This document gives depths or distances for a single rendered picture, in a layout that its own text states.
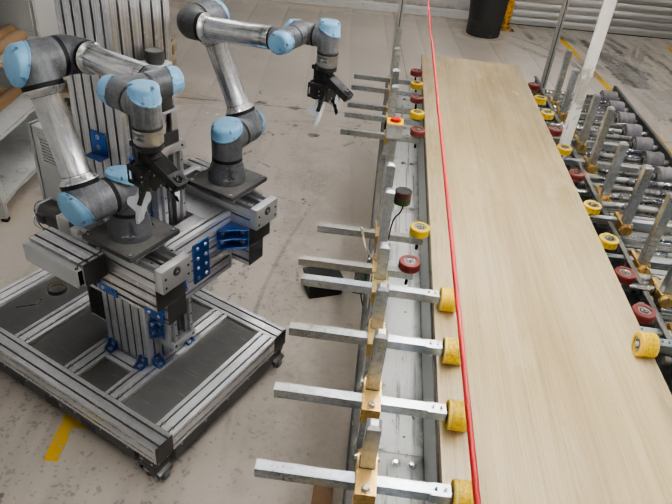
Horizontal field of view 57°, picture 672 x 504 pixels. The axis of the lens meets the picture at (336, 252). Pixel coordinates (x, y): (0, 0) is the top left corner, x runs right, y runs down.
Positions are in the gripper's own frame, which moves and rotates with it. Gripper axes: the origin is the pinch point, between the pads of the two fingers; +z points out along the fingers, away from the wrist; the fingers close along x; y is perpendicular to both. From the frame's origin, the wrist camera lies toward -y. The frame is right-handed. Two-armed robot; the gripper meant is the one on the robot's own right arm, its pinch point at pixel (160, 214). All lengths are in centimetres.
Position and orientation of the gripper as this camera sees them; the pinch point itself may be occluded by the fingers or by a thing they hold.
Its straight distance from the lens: 172.3
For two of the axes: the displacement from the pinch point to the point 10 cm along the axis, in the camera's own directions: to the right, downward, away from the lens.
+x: -5.2, 4.5, -7.3
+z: -0.9, 8.2, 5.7
